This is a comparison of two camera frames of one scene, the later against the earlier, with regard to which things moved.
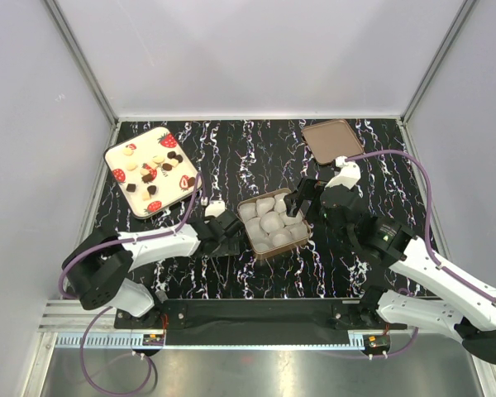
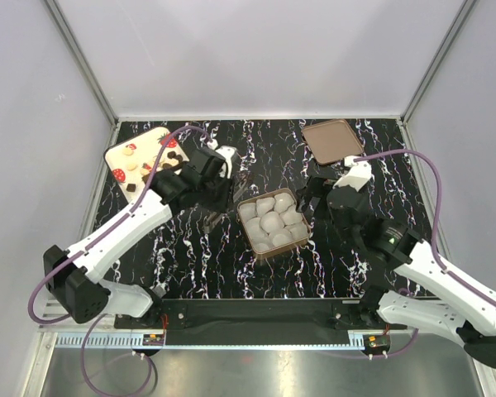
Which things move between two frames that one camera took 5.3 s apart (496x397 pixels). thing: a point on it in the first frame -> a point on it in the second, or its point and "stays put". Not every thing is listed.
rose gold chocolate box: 268,227 stays put
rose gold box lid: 331,140 stays put
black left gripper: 232,239 -> 223,202
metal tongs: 227,248 -> 213,218
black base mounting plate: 260,322 stays put
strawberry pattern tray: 150,170 stays put
